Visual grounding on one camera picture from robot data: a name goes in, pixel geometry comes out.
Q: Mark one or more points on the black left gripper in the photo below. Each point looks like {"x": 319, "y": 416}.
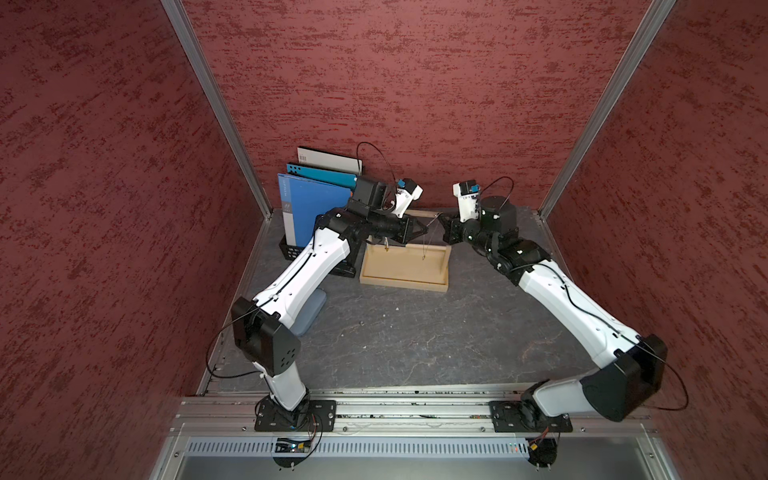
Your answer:
{"x": 404, "y": 233}

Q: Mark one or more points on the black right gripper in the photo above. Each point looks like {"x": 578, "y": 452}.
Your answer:
{"x": 452, "y": 225}

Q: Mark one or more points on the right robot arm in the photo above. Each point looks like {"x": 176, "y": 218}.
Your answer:
{"x": 629, "y": 368}

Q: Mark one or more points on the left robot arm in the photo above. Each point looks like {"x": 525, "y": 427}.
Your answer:
{"x": 265, "y": 327}

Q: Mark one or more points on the wooden jewelry display stand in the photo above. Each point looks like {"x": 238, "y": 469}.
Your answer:
{"x": 420, "y": 265}

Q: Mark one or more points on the black mesh file organizer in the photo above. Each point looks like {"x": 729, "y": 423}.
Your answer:
{"x": 345, "y": 264}

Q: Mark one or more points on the teal folder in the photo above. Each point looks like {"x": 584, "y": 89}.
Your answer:
{"x": 338, "y": 178}

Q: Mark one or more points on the blue folder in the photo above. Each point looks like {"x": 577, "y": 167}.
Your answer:
{"x": 302, "y": 201}

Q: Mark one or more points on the white grey folder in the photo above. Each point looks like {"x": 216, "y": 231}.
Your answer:
{"x": 329, "y": 161}

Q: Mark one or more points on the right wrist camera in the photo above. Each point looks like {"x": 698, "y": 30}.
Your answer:
{"x": 467, "y": 193}

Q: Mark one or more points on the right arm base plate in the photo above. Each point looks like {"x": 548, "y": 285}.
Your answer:
{"x": 516, "y": 417}

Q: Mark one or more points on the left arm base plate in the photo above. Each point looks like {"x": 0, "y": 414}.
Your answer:
{"x": 310, "y": 415}

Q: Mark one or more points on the aluminium front rail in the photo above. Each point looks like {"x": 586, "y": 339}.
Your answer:
{"x": 442, "y": 422}

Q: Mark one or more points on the right aluminium corner post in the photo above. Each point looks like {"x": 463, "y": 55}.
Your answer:
{"x": 638, "y": 46}

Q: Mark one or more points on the aluminium corner post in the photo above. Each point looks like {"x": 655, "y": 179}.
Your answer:
{"x": 638, "y": 46}
{"x": 192, "y": 48}

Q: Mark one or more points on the left aluminium corner post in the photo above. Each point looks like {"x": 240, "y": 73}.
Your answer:
{"x": 192, "y": 48}

